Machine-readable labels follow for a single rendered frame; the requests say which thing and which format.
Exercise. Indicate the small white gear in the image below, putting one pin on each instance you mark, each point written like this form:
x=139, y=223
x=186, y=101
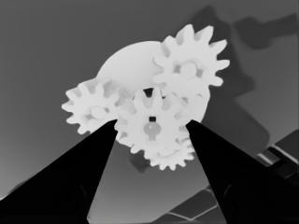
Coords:
x=190, y=49
x=82, y=107
x=169, y=160

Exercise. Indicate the white toothed sun gear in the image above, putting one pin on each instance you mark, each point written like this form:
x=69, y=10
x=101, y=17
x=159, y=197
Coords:
x=134, y=119

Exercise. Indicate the dark robot body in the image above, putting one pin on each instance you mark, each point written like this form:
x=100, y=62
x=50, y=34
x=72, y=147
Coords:
x=291, y=141

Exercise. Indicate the white round carrier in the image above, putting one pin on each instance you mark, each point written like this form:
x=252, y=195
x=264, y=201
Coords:
x=130, y=65

